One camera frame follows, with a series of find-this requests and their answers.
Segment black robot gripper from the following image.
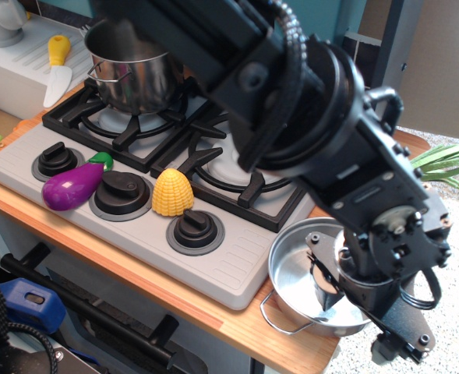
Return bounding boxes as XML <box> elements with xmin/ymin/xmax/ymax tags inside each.
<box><xmin>305</xmin><ymin>231</ymin><xmax>436</xmax><ymax>365</ymax></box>

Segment small shallow steel pot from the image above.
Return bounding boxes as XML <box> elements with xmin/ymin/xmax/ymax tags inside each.
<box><xmin>260</xmin><ymin>217</ymin><xmax>370</xmax><ymax>337</ymax></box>

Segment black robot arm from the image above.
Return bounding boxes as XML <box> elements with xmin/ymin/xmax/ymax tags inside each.
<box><xmin>93</xmin><ymin>1</ymin><xmax>450</xmax><ymax>365</ymax></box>

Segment black right stove knob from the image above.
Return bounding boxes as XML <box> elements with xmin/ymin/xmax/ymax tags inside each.
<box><xmin>166</xmin><ymin>209</ymin><xmax>225</xmax><ymax>256</ymax></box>

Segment black stove knob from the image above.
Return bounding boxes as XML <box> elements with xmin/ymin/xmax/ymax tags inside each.
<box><xmin>89</xmin><ymin>171</ymin><xmax>153</xmax><ymax>222</ymax></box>
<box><xmin>31</xmin><ymin>142</ymin><xmax>85</xmax><ymax>182</ymax></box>
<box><xmin>166</xmin><ymin>209</ymin><xmax>225</xmax><ymax>256</ymax></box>

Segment grey toy stove top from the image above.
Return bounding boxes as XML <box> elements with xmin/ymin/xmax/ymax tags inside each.
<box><xmin>0</xmin><ymin>83</ymin><xmax>322</xmax><ymax>312</ymax></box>

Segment black middle stove knob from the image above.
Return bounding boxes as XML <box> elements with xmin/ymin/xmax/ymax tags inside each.
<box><xmin>89</xmin><ymin>171</ymin><xmax>153</xmax><ymax>222</ymax></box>

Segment tall steel stock pot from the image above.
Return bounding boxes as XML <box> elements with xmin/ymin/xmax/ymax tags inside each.
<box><xmin>84</xmin><ymin>19</ymin><xmax>184</xmax><ymax>115</ymax></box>

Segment black left stove knob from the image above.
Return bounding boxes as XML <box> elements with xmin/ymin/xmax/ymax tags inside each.
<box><xmin>31</xmin><ymin>142</ymin><xmax>85</xmax><ymax>182</ymax></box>

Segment magenta toy radish green leaves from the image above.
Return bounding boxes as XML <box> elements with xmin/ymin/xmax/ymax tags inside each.
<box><xmin>411</xmin><ymin>144</ymin><xmax>459</xmax><ymax>189</ymax></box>

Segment black right burner grate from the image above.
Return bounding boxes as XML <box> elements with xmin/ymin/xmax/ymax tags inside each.
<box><xmin>150</xmin><ymin>115</ymin><xmax>312</xmax><ymax>233</ymax></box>

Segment black burner grate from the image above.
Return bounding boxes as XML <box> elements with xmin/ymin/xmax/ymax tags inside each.
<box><xmin>150</xmin><ymin>115</ymin><xmax>312</xmax><ymax>233</ymax></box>
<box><xmin>42</xmin><ymin>78</ymin><xmax>222</xmax><ymax>173</ymax></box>

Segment yellow toy corn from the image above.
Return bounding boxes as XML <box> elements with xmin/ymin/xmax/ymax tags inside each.
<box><xmin>152</xmin><ymin>168</ymin><xmax>194</xmax><ymax>217</ymax></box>

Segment cardboard panel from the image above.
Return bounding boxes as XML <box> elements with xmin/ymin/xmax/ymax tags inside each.
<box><xmin>359</xmin><ymin>0</ymin><xmax>459</xmax><ymax>139</ymax></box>

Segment black left burner grate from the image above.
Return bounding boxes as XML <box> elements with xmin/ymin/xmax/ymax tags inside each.
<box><xmin>42</xmin><ymin>78</ymin><xmax>222</xmax><ymax>173</ymax></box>

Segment purple toy eggplant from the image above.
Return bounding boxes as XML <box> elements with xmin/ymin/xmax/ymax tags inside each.
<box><xmin>41</xmin><ymin>152</ymin><xmax>114</xmax><ymax>211</ymax></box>

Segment blue plastic clamp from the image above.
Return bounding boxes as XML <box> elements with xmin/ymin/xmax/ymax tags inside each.
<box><xmin>0</xmin><ymin>278</ymin><xmax>66</xmax><ymax>334</ymax></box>

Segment white toy sink unit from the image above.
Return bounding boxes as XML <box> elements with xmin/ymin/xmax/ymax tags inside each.
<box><xmin>0</xmin><ymin>15</ymin><xmax>92</xmax><ymax>119</ymax></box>

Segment grey toy faucet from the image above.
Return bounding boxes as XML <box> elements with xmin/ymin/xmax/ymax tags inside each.
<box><xmin>0</xmin><ymin>1</ymin><xmax>28</xmax><ymax>48</ymax></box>

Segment black oven door handle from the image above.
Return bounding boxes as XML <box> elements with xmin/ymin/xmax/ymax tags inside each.
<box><xmin>0</xmin><ymin>242</ymin><xmax>179</xmax><ymax>369</ymax></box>

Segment black braided cable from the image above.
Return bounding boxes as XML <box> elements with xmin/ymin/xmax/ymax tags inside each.
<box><xmin>6</xmin><ymin>323</ymin><xmax>61</xmax><ymax>374</ymax></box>

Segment yellow handled toy knife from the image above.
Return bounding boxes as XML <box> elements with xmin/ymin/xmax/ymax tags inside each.
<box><xmin>43</xmin><ymin>34</ymin><xmax>72</xmax><ymax>108</ymax></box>

